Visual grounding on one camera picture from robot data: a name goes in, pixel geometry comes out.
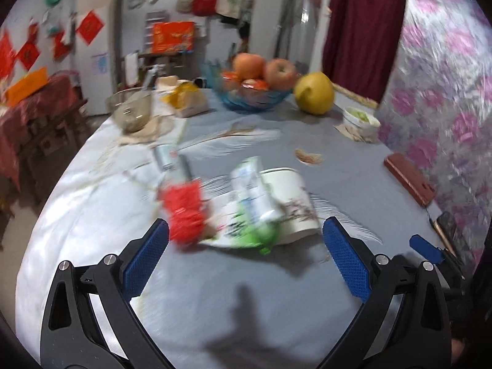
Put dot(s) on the red mesh packet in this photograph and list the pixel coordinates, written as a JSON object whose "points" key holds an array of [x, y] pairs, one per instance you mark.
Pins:
{"points": [[183, 215]]}

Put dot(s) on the beige paper napkin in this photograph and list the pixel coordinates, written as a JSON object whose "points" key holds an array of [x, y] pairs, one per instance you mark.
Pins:
{"points": [[351, 134]]}

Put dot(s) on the grey drawer unit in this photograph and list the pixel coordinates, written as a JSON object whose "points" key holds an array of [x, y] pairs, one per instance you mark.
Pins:
{"points": [[153, 27]]}

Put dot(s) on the brown peel scraps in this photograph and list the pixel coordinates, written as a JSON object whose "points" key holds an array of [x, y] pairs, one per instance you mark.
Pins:
{"points": [[308, 157]]}

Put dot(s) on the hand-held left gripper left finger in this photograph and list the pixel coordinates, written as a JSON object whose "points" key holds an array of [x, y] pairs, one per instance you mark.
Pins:
{"points": [[148, 255]]}

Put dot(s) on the red apple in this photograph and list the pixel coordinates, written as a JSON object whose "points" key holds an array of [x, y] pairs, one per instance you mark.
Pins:
{"points": [[281, 73], [249, 66]]}

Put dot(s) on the pink floral cloth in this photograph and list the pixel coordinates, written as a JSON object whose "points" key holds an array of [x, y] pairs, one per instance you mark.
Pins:
{"points": [[442, 84]]}

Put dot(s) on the white green tube wrapper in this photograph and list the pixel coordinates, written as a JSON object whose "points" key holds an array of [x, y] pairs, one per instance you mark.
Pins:
{"points": [[255, 192]]}

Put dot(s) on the small white bowl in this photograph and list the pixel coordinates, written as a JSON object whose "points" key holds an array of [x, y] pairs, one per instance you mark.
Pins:
{"points": [[361, 120]]}

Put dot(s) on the red diamond paper poster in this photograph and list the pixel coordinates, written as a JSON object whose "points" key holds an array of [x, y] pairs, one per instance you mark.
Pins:
{"points": [[27, 56], [5, 55], [90, 27]]}

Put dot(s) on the round beige placemat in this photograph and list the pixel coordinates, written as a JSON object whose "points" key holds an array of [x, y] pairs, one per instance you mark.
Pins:
{"points": [[153, 128]]}

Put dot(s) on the red paper wall decoration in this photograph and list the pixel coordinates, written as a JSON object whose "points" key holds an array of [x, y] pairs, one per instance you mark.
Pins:
{"points": [[60, 45]]}

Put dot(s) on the dark smartphone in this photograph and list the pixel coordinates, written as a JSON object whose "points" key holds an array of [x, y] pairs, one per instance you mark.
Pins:
{"points": [[449, 230]]}

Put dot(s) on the small wooden table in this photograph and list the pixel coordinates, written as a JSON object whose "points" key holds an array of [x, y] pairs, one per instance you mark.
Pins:
{"points": [[169, 59]]}

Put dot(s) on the blue glass fruit bowl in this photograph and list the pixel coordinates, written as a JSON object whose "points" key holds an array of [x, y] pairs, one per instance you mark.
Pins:
{"points": [[250, 100]]}

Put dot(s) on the dark red curtain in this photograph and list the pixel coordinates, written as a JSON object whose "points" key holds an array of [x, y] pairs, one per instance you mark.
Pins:
{"points": [[363, 27]]}

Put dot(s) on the clear glass bowl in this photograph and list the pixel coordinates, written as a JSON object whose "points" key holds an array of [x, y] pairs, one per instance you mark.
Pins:
{"points": [[130, 112]]}

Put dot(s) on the silver white wrapper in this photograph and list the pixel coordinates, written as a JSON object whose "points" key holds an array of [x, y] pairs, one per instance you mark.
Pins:
{"points": [[171, 161]]}

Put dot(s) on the orange gift box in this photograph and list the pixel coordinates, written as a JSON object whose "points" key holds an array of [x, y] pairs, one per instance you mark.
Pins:
{"points": [[173, 37]]}

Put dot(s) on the box with yellow packet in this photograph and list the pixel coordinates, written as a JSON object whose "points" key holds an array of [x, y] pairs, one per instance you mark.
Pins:
{"points": [[186, 98]]}

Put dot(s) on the red phone case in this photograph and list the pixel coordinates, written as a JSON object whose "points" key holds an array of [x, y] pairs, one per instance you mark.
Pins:
{"points": [[409, 178]]}

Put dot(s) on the white printed paper cup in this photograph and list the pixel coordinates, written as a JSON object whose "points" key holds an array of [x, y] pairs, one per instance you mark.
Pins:
{"points": [[296, 200]]}

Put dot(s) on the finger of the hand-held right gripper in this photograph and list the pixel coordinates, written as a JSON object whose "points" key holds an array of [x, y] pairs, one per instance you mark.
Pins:
{"points": [[424, 246]]}

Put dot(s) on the yellow pomelo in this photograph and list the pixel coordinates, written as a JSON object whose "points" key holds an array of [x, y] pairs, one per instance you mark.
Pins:
{"points": [[314, 93]]}

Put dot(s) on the white refrigerator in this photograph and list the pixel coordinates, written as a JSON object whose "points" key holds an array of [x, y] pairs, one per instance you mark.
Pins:
{"points": [[98, 65]]}

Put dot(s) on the small white box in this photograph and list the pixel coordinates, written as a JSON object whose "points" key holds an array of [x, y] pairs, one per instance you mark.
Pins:
{"points": [[167, 83]]}

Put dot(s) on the green white plastic bag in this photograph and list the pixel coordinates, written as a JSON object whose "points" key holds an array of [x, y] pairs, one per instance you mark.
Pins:
{"points": [[238, 234]]}

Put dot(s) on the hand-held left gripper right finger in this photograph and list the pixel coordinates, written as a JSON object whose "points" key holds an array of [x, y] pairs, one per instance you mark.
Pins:
{"points": [[346, 265]]}

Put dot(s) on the flat orange box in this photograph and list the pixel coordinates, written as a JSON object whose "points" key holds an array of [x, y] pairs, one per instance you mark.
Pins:
{"points": [[26, 86]]}

